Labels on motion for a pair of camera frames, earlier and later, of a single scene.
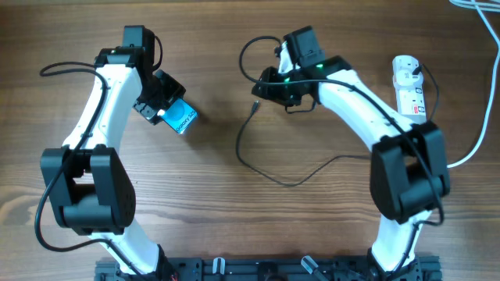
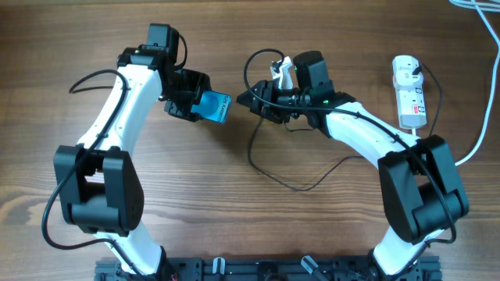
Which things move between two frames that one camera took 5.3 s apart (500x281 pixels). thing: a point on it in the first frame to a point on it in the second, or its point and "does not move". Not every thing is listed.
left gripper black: [174, 91] to [200, 82]
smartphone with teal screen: [179, 115] to [212, 106]
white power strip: [409, 90] does not move
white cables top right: [480, 5] does not move
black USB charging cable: [341, 157] to [416, 71]
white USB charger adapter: [407, 77] does not move
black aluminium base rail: [276, 268] does not move
